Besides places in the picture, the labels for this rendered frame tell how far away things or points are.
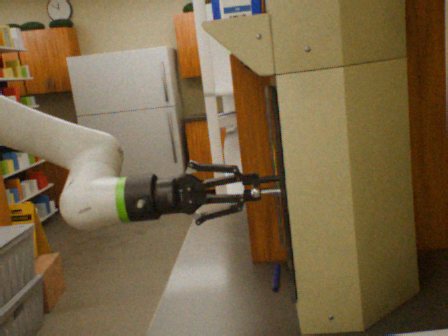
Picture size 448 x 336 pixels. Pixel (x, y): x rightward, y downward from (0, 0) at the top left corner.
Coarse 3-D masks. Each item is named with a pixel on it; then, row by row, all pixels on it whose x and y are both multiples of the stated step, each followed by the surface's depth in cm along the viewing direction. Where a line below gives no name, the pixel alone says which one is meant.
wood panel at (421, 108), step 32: (416, 0) 116; (416, 32) 118; (416, 64) 119; (256, 96) 122; (416, 96) 120; (256, 128) 124; (416, 128) 122; (256, 160) 125; (416, 160) 123; (416, 192) 124; (256, 224) 128; (416, 224) 126; (256, 256) 130
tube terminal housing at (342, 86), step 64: (320, 0) 82; (384, 0) 90; (320, 64) 84; (384, 64) 92; (320, 128) 86; (384, 128) 93; (320, 192) 88; (384, 192) 95; (320, 256) 90; (384, 256) 96; (320, 320) 93
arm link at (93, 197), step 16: (80, 176) 100; (96, 176) 101; (112, 176) 104; (64, 192) 99; (80, 192) 97; (96, 192) 98; (112, 192) 97; (64, 208) 98; (80, 208) 97; (96, 208) 97; (112, 208) 97; (80, 224) 98; (96, 224) 99; (112, 224) 100
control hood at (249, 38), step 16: (256, 16) 83; (208, 32) 84; (224, 32) 84; (240, 32) 84; (256, 32) 84; (240, 48) 84; (256, 48) 84; (272, 48) 84; (256, 64) 85; (272, 64) 85
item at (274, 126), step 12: (276, 108) 87; (276, 120) 87; (276, 132) 87; (276, 144) 88; (276, 156) 92; (276, 168) 101; (288, 228) 90; (288, 240) 91; (288, 252) 91; (288, 264) 92; (288, 276) 99
